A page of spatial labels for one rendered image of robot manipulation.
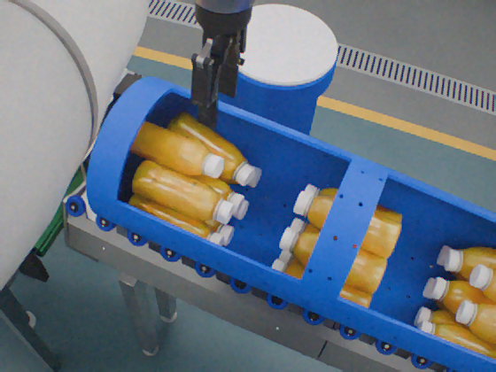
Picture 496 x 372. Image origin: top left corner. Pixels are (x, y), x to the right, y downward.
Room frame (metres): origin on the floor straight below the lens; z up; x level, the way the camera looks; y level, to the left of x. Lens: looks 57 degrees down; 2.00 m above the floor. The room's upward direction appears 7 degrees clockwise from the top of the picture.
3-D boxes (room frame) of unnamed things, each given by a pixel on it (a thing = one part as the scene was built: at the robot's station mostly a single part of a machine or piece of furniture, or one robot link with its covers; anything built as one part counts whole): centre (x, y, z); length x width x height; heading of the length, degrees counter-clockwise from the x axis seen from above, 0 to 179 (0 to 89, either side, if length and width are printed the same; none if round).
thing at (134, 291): (0.59, 0.27, 0.31); 0.06 x 0.06 x 0.63; 71
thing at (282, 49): (1.05, -0.03, 1.03); 0.28 x 0.28 x 0.01
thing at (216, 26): (0.60, 0.06, 1.47); 0.08 x 0.07 x 0.09; 161
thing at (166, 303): (0.72, 0.22, 0.31); 0.06 x 0.06 x 0.63; 71
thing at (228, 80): (0.63, 0.05, 1.32); 0.03 x 0.01 x 0.07; 71
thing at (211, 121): (0.57, 0.07, 1.32); 0.03 x 0.01 x 0.07; 71
